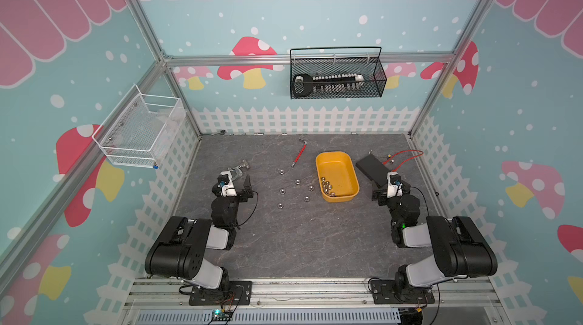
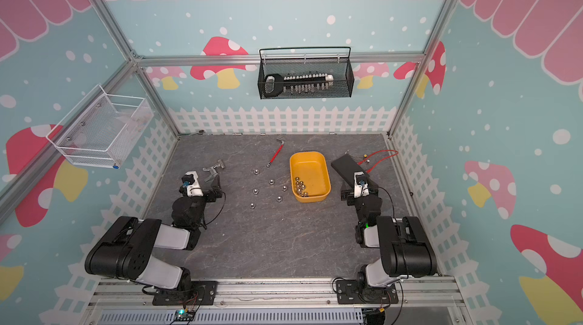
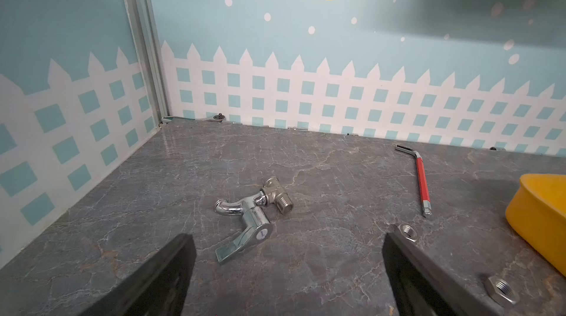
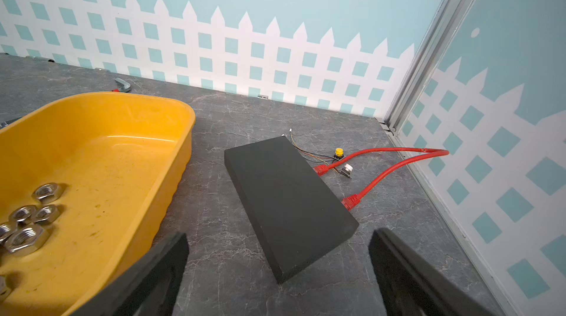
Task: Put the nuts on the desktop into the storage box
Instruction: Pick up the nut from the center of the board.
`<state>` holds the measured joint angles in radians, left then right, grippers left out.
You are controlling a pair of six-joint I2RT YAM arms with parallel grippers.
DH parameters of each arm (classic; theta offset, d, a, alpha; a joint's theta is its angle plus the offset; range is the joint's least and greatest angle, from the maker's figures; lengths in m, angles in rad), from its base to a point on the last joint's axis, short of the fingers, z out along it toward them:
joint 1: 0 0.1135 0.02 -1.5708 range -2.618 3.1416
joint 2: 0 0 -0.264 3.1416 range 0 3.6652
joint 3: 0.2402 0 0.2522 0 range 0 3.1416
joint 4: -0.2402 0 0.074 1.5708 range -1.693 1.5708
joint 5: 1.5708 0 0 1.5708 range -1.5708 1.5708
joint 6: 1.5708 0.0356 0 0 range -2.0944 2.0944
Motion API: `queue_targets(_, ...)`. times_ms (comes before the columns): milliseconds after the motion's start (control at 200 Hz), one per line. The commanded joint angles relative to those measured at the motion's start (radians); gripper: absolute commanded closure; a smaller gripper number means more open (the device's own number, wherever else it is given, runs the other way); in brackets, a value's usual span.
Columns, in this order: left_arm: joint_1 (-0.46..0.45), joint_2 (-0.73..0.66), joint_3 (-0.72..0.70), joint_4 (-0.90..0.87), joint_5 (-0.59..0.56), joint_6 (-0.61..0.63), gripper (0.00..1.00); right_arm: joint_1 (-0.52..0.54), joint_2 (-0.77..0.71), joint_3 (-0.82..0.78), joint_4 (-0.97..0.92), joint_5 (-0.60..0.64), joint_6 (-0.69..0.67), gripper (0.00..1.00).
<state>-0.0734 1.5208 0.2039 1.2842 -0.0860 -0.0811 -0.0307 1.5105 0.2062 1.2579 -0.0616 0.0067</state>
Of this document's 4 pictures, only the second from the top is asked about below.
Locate black rectangular box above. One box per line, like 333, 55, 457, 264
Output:
331, 154, 370, 188

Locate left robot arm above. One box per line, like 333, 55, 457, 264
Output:
84, 171, 225, 295

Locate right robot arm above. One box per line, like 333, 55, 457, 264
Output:
341, 179, 437, 291

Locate red cable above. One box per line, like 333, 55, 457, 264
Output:
357, 149, 399, 174

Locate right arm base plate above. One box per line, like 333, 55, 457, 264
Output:
332, 278, 399, 307

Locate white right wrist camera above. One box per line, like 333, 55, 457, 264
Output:
353, 171, 370, 198

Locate black wire mesh basket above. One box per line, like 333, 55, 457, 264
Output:
257, 47, 355, 100

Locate socket set on black rail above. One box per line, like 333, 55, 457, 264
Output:
263, 73, 334, 97

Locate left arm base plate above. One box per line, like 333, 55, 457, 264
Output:
152, 281, 219, 306

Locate small green circuit board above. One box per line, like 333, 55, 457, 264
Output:
173, 309, 194, 324

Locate chrome faucet valve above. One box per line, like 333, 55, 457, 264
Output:
202, 160, 226, 182

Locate white wire mesh basket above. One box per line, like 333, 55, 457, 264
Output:
46, 85, 154, 170

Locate red hex key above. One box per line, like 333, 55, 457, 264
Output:
266, 138, 285, 168

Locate yellow plastic storage box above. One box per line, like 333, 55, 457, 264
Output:
289, 151, 332, 204

